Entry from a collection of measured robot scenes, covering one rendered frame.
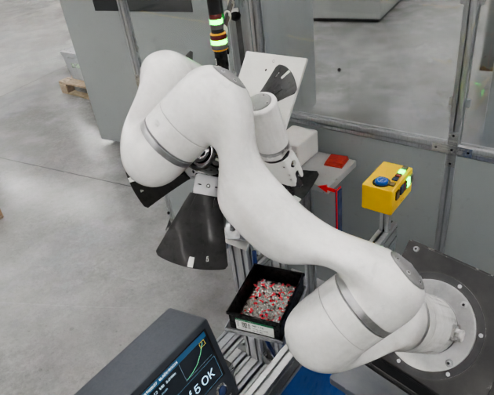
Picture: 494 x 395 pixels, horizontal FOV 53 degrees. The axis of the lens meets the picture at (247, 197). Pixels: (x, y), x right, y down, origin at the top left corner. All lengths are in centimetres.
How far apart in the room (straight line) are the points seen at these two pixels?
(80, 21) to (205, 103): 358
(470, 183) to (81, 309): 208
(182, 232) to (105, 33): 276
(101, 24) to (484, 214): 305
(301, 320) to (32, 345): 224
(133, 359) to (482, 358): 67
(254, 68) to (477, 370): 123
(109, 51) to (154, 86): 332
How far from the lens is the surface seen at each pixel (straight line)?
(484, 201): 205
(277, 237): 73
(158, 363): 88
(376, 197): 158
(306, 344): 78
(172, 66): 86
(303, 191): 139
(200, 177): 156
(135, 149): 77
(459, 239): 218
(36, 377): 274
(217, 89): 71
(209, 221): 155
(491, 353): 112
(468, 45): 183
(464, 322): 112
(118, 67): 415
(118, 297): 294
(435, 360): 114
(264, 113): 113
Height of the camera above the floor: 192
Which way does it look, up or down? 33 degrees down
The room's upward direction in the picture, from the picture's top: 8 degrees counter-clockwise
